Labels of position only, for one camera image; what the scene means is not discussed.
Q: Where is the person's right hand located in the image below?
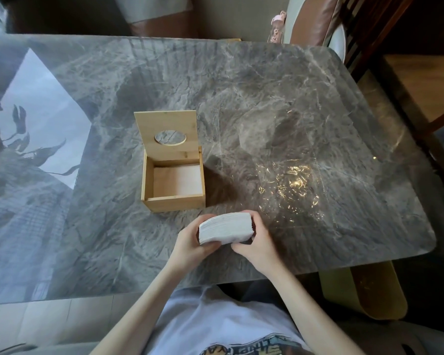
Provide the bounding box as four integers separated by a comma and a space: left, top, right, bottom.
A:
231, 210, 282, 277

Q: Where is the person's left hand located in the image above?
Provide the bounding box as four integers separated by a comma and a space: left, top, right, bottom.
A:
166, 214, 221, 274

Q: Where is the white napkin stack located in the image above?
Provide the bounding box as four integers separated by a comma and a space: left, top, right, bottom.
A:
198, 212, 254, 245

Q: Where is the wooden tissue box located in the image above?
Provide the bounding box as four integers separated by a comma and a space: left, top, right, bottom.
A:
134, 109, 206, 213

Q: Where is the clear plastic wrapper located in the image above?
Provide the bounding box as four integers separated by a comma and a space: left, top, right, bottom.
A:
250, 110, 343, 224

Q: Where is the person's right forearm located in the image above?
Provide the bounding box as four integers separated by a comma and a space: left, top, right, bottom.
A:
259, 263, 367, 355

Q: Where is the person's left forearm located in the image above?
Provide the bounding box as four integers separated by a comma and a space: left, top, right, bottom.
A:
90, 261, 193, 355

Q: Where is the person's white printed shirt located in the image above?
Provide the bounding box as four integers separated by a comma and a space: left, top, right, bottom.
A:
144, 284, 315, 355

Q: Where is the yellow table leg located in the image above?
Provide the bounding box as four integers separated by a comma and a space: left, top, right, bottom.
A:
318, 260, 408, 320

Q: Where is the white seat shell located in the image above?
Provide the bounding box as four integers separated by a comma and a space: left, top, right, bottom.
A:
333, 319, 444, 355

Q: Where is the white round chair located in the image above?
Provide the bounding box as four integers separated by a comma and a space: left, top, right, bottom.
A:
327, 24, 347, 63

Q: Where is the white and brown cushion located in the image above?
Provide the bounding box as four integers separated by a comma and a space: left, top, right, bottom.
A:
283, 0, 341, 47
112, 0, 200, 38

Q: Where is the beige sofa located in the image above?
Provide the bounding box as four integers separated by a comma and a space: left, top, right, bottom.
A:
3, 0, 293, 43

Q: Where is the dark wooden chair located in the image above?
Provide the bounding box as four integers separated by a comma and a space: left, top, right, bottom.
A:
338, 0, 417, 82

